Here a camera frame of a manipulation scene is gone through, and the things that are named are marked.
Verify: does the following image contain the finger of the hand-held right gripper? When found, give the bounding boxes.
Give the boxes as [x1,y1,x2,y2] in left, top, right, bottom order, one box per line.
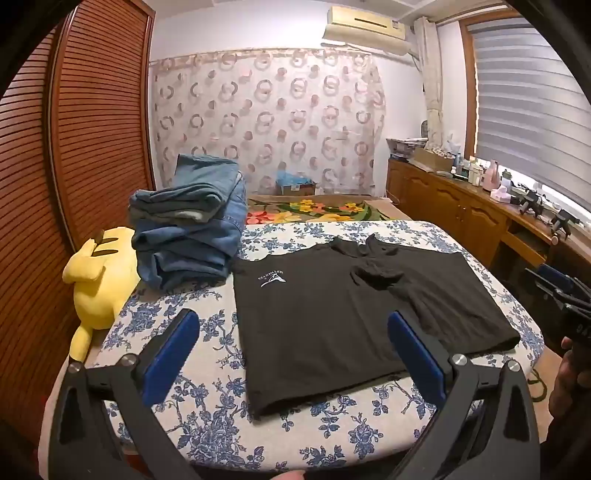
[537,263,591,302]
[524,268,567,306]

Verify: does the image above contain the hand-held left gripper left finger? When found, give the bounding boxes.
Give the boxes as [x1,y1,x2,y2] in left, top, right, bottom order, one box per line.
[48,308,218,480]

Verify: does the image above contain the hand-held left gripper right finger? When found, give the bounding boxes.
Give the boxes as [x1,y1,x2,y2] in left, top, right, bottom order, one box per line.
[387,310,541,480]

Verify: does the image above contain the black t-shirt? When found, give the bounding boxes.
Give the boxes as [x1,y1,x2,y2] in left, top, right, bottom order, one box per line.
[232,234,522,420]

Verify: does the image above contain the person's right hand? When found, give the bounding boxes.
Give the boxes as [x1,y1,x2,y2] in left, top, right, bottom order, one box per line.
[548,338,591,417]

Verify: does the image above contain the black tripod gadget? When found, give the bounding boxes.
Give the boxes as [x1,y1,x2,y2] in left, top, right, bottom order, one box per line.
[549,209,579,242]
[510,188,544,216]

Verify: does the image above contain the blue floral white bed cover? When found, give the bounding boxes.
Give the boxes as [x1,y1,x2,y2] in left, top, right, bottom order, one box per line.
[39,220,546,475]

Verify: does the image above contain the yellow plush toy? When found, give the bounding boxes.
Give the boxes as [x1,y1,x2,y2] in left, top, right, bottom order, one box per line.
[62,226,141,363]

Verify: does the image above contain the dark blue folded jeans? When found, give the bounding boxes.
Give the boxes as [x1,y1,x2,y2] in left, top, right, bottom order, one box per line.
[133,194,247,292]

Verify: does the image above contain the wooden cabinet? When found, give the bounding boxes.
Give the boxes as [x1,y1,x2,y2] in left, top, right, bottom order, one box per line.
[385,157,591,298]

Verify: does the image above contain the pink bottle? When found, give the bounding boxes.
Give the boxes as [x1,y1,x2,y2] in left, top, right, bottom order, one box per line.
[482,160,501,193]

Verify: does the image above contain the person's dark clothing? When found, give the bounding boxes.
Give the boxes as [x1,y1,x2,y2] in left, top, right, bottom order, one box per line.
[539,411,591,480]

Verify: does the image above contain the group of small bottles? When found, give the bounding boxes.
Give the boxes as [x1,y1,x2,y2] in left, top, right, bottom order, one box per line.
[450,152,484,186]

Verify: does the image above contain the flat cardboard box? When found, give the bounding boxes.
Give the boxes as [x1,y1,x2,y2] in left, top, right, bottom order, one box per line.
[410,146,456,173]

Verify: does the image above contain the grey striped window blind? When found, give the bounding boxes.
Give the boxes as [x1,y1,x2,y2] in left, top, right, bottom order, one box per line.
[465,16,591,206]

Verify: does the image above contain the pink floral blanket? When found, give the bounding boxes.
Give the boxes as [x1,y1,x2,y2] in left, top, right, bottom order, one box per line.
[245,194,413,226]

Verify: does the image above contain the light blue folded jeans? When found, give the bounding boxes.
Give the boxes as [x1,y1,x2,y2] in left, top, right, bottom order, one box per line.
[174,154,246,197]

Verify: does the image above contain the cardboard box with blue cloth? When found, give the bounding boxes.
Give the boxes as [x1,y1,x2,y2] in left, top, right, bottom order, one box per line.
[276,170,317,197]

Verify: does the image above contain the wooden louvered wardrobe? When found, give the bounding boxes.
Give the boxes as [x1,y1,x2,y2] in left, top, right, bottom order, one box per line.
[0,0,156,446]

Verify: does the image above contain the pale window drape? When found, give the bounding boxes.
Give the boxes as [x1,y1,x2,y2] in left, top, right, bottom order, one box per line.
[413,16,452,154]

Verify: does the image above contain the circle patterned curtain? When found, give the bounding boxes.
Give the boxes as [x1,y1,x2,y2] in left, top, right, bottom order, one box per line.
[150,46,387,197]

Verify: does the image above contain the beige air conditioner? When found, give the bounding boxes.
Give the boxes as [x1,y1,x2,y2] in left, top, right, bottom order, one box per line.
[322,6,413,56]

